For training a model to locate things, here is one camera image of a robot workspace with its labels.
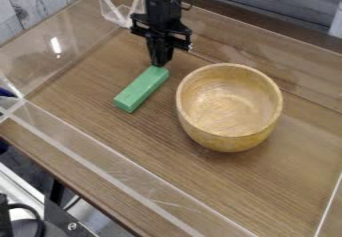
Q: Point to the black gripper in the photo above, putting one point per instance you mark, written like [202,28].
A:
[160,25]

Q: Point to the green rectangular block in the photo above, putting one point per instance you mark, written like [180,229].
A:
[141,88]

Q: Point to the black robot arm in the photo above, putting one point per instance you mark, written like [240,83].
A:
[161,26]

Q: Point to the brown wooden bowl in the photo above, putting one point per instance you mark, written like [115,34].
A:
[229,105]

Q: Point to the blue object left edge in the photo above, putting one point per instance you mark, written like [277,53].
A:
[6,93]

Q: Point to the black table leg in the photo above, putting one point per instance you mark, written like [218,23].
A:
[57,192]

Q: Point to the clear acrylic enclosure wall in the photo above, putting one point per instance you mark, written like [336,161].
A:
[131,162]

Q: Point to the black metal bracket with screw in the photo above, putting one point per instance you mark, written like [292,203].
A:
[61,224]

